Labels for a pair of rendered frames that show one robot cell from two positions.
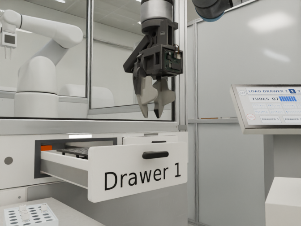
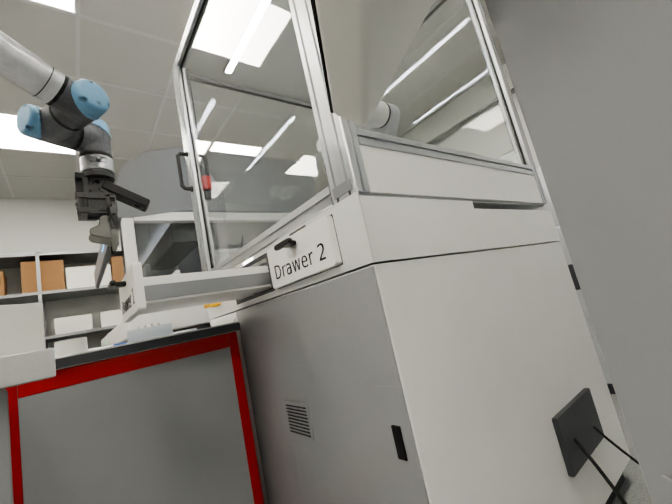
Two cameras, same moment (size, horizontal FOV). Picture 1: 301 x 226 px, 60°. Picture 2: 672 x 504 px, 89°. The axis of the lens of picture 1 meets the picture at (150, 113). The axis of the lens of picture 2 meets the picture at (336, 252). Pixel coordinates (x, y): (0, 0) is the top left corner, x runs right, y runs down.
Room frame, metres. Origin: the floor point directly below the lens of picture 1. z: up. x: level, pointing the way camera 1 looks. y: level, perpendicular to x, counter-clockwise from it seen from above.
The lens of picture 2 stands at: (1.20, -0.83, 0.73)
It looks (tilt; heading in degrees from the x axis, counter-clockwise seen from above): 9 degrees up; 93
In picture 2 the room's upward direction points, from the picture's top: 12 degrees counter-clockwise
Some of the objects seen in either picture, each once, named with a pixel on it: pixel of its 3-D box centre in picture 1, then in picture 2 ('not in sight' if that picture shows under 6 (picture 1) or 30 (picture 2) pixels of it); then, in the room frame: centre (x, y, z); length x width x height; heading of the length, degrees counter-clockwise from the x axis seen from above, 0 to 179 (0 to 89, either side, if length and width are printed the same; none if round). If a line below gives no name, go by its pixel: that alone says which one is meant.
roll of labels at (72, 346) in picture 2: not in sight; (71, 347); (0.40, 0.07, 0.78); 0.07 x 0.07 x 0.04
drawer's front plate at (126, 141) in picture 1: (152, 149); (299, 256); (1.07, -0.01, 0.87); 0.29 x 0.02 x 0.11; 132
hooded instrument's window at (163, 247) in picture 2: not in sight; (197, 286); (-0.02, 1.73, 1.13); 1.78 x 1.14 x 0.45; 132
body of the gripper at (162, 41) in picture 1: (158, 50); (97, 196); (0.59, -0.02, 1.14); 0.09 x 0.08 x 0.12; 42
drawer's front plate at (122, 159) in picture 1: (144, 167); (130, 295); (0.62, 0.01, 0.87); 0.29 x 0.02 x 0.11; 132
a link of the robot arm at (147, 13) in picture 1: (157, 17); (97, 168); (0.59, -0.02, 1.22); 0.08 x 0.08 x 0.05
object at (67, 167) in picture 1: (99, 162); (213, 288); (0.78, 0.15, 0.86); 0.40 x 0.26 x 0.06; 42
